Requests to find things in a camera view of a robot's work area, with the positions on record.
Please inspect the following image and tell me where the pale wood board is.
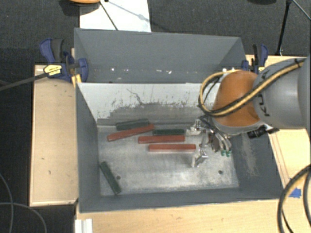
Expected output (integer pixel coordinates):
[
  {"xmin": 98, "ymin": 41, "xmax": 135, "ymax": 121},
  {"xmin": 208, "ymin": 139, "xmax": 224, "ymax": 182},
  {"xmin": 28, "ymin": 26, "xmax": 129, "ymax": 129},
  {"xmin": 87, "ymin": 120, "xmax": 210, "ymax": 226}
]
[{"xmin": 29, "ymin": 64, "xmax": 80, "ymax": 207}]

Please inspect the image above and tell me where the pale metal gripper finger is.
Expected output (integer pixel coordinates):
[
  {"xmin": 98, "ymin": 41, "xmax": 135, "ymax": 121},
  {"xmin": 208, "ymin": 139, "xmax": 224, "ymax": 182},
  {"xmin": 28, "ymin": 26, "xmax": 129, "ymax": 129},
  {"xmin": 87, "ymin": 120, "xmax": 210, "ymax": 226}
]
[
  {"xmin": 187, "ymin": 119, "xmax": 203, "ymax": 136},
  {"xmin": 190, "ymin": 149, "xmax": 209, "ymax": 168}
]

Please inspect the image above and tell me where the black cylinder on white bracket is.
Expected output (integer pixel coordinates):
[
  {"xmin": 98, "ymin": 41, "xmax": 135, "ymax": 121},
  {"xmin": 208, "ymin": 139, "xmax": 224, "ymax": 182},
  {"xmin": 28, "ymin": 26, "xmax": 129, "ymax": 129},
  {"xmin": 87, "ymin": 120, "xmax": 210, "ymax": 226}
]
[{"xmin": 247, "ymin": 126, "xmax": 280, "ymax": 139}]

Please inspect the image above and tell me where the grey metal bin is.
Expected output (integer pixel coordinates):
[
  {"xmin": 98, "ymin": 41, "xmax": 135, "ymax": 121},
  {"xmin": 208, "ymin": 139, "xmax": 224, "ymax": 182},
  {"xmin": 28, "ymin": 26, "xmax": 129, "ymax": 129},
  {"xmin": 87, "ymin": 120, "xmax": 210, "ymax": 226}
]
[{"xmin": 73, "ymin": 27, "xmax": 284, "ymax": 213}]

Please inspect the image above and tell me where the dark green flat block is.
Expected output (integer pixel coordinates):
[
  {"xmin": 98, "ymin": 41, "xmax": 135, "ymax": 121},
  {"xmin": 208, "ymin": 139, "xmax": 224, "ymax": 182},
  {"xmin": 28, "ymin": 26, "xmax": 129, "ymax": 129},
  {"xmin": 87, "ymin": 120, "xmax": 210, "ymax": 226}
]
[
  {"xmin": 152, "ymin": 128, "xmax": 186, "ymax": 136},
  {"xmin": 116, "ymin": 118, "xmax": 150, "ymax": 132},
  {"xmin": 99, "ymin": 161, "xmax": 122, "ymax": 195}
]

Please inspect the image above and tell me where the red-brown flat block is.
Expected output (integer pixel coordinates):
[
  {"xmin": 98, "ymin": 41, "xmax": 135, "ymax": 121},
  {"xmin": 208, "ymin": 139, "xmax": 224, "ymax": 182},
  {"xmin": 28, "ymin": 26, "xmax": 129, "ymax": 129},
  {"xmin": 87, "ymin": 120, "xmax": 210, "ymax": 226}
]
[
  {"xmin": 138, "ymin": 134, "xmax": 186, "ymax": 145},
  {"xmin": 106, "ymin": 124, "xmax": 156, "ymax": 142},
  {"xmin": 148, "ymin": 143, "xmax": 197, "ymax": 153}
]

